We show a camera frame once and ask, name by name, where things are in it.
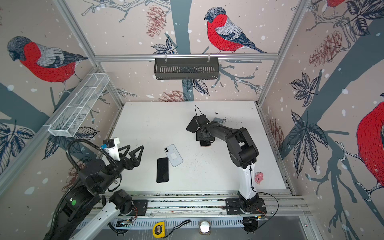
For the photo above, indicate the black wall basket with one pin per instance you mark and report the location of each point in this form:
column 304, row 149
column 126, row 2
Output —
column 187, row 69

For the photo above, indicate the salmon pink phone case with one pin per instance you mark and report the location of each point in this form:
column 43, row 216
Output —
column 205, row 143

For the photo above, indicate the black phone face up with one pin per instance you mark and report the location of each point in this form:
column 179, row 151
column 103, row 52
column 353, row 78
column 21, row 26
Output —
column 162, row 170

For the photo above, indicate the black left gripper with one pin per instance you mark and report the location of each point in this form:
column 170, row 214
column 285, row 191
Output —
column 135, row 161

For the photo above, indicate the white phone face down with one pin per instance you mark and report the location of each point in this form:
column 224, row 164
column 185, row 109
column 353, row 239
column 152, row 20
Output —
column 173, row 155

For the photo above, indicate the small pink toy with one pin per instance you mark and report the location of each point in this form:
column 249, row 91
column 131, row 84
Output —
column 259, row 177

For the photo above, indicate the black phone case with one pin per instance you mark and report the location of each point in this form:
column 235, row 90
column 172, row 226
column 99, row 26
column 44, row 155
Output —
column 193, row 125

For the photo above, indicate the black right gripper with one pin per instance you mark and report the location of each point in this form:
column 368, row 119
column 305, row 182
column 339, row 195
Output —
column 200, row 134

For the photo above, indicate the round silver puck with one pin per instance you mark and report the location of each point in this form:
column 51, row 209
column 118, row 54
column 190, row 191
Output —
column 204, row 227

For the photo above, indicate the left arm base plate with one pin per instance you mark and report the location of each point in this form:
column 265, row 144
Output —
column 139, row 208

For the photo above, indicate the white wire mesh basket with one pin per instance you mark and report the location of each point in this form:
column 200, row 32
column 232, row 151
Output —
column 81, row 102

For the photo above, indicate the light blue phone case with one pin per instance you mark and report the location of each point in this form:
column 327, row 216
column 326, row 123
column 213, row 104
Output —
column 219, row 121

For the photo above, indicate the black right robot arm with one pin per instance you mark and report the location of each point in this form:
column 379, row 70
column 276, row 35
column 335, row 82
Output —
column 243, row 153

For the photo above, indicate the yellow tape measure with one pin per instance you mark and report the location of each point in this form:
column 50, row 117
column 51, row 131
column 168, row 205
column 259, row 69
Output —
column 159, row 231

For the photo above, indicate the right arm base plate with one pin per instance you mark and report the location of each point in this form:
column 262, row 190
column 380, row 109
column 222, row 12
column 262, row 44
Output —
column 247, row 207

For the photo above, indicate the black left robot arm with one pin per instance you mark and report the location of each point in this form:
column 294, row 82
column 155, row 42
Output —
column 79, row 200

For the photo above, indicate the small circuit board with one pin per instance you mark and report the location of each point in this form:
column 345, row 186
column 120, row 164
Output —
column 123, row 223

